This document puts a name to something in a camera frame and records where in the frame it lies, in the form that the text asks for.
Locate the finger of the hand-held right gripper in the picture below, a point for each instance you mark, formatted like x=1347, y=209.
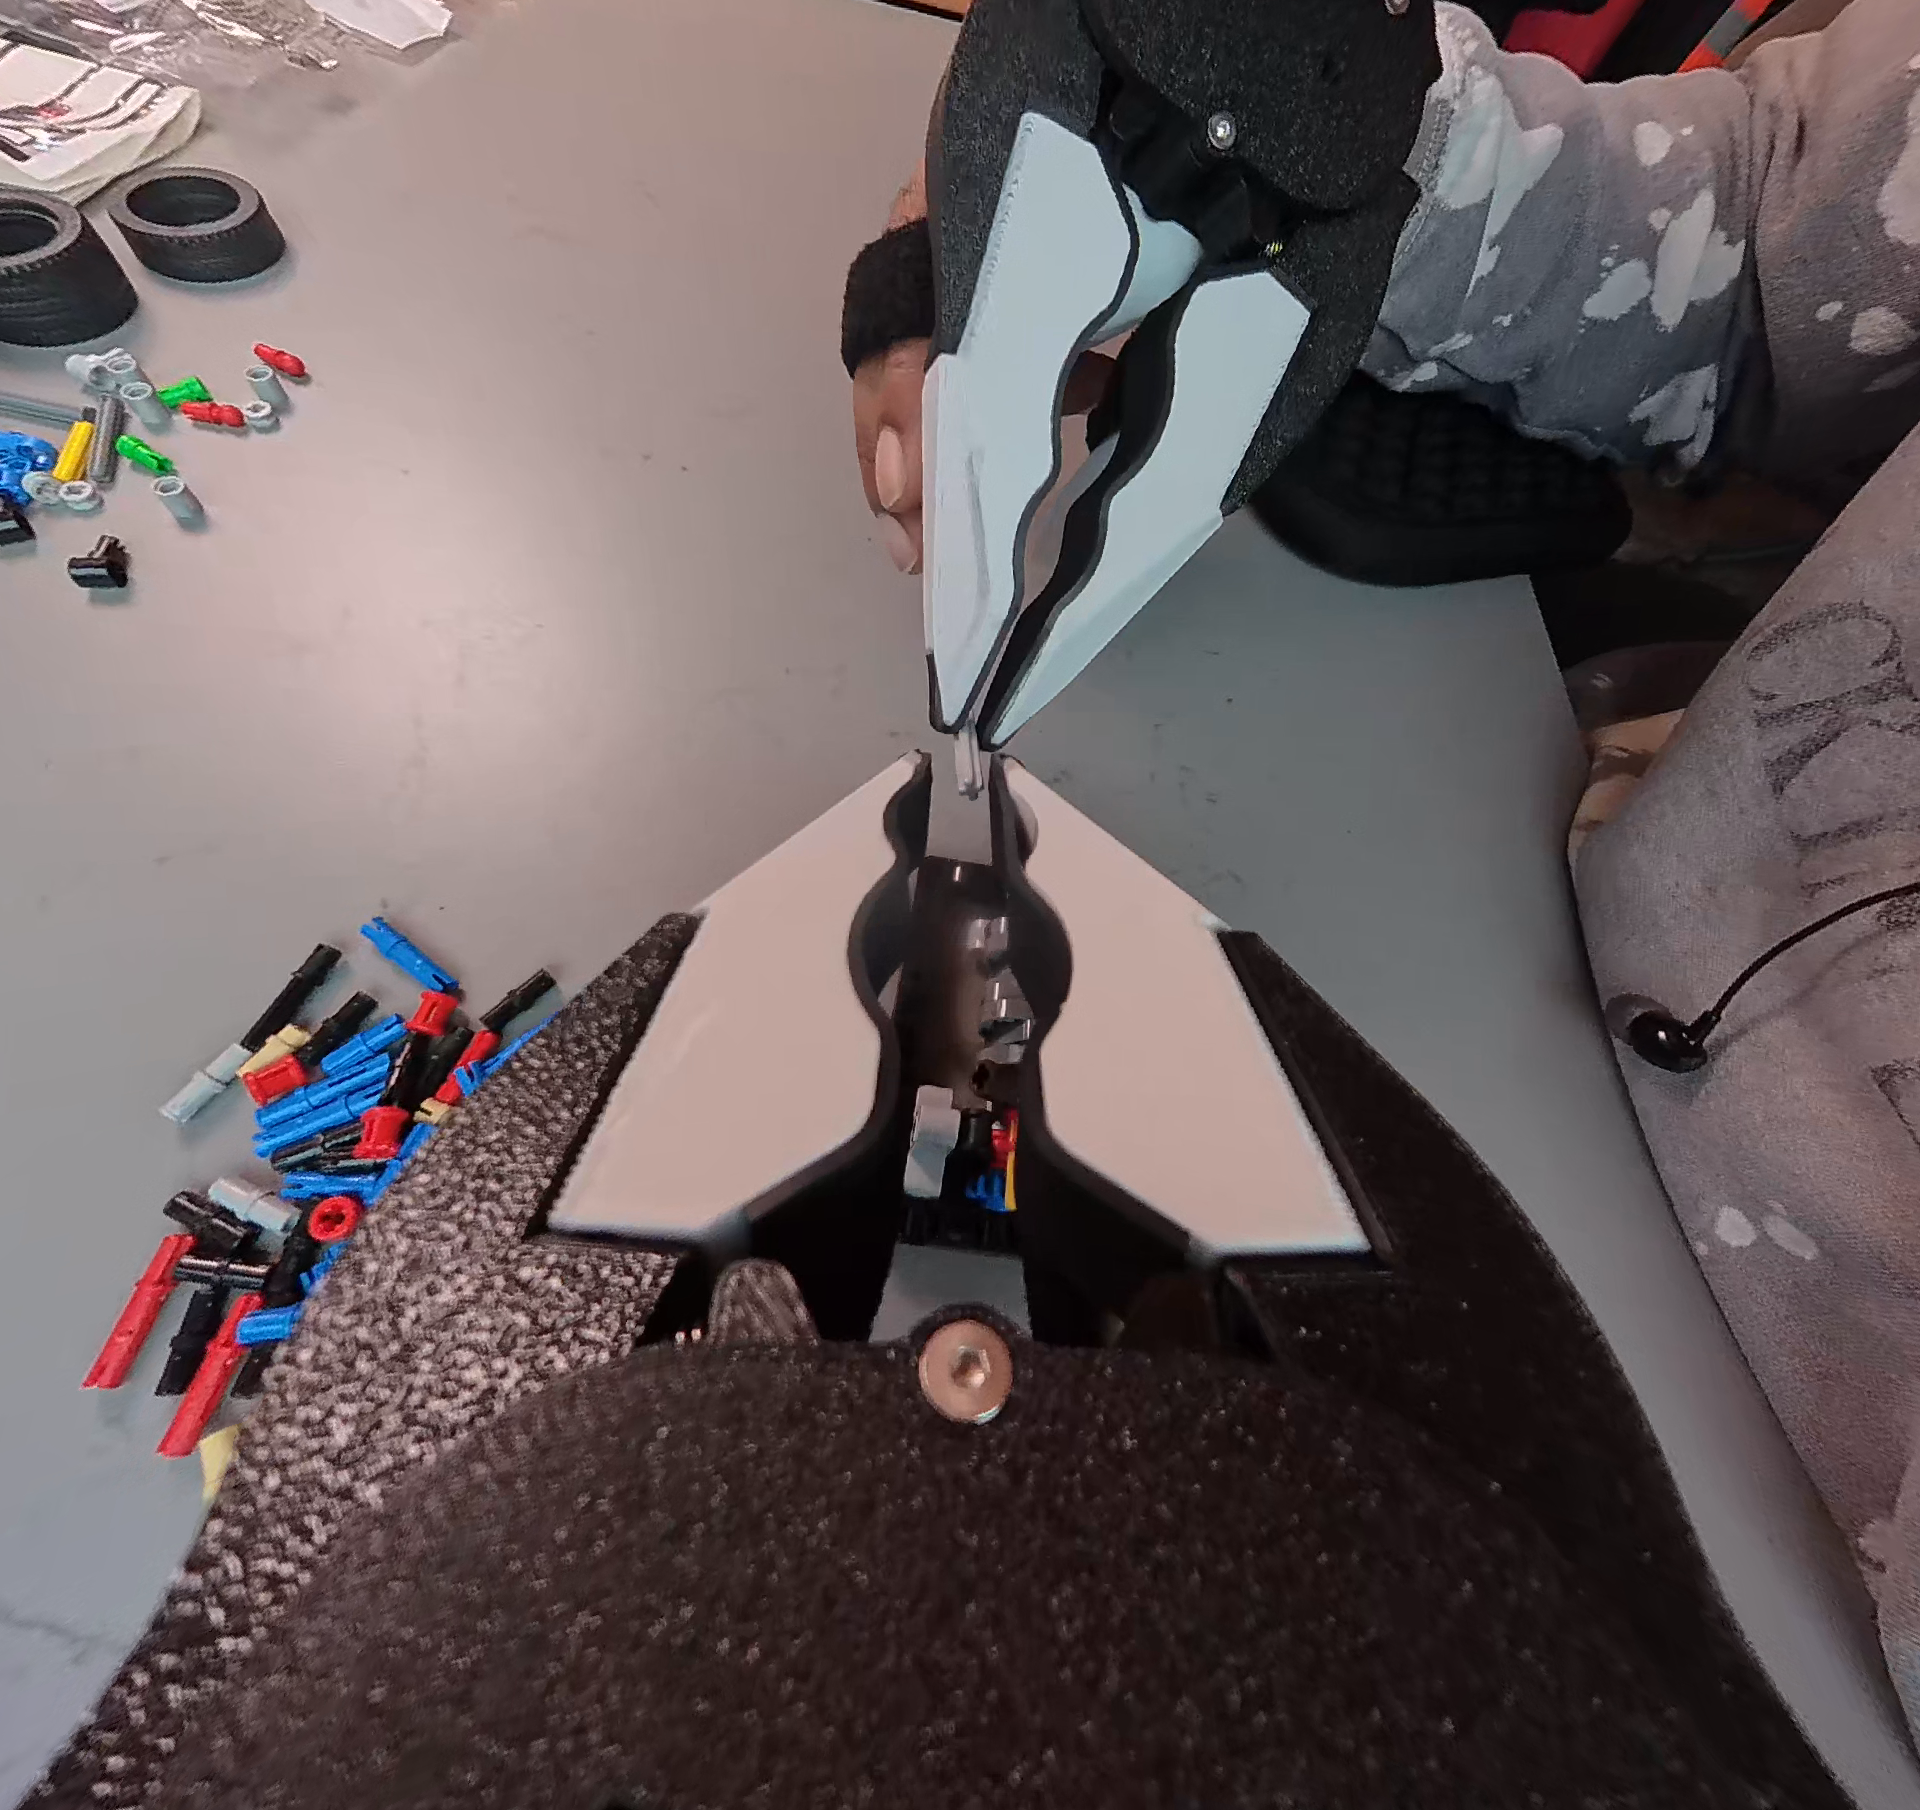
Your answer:
x=1169, y=461
x=997, y=416

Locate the white sticker sheet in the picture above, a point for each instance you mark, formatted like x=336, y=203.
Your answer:
x=90, y=115

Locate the cluster of small colourful parts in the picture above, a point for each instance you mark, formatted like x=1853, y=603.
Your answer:
x=75, y=452

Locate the toy brick engine assembly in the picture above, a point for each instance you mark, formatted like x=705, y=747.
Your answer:
x=975, y=970

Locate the black toy tyre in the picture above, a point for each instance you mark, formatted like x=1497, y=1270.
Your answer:
x=194, y=223
x=45, y=272

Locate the person's right hand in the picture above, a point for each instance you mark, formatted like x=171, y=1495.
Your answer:
x=887, y=461

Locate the small black angled connector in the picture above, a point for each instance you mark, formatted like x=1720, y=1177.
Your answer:
x=99, y=565

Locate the small grey toy pin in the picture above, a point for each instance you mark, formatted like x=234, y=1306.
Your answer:
x=970, y=772

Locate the pile of toy connector pins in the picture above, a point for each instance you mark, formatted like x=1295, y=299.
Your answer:
x=322, y=1105

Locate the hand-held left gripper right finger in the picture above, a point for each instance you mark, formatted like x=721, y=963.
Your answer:
x=1184, y=1074

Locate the person's right forearm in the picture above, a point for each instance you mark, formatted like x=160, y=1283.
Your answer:
x=1650, y=236

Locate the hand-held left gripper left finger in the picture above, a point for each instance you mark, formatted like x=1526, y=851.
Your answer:
x=705, y=1074

